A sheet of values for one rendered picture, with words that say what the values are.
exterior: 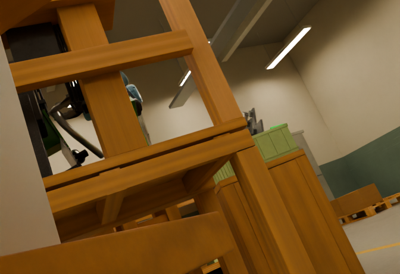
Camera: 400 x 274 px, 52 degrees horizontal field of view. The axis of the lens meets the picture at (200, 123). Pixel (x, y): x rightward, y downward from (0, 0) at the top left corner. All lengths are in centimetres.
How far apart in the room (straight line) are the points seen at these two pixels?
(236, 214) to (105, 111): 102
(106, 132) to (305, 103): 917
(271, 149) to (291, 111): 774
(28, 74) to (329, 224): 164
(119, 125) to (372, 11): 814
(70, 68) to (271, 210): 85
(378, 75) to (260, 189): 792
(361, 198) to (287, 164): 474
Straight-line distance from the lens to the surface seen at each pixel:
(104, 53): 150
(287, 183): 227
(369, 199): 706
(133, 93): 227
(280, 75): 1042
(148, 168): 139
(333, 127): 1033
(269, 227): 146
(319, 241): 228
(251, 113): 251
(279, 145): 233
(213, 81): 158
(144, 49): 153
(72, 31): 161
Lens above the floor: 48
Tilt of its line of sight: 16 degrees up
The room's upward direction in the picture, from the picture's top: 23 degrees counter-clockwise
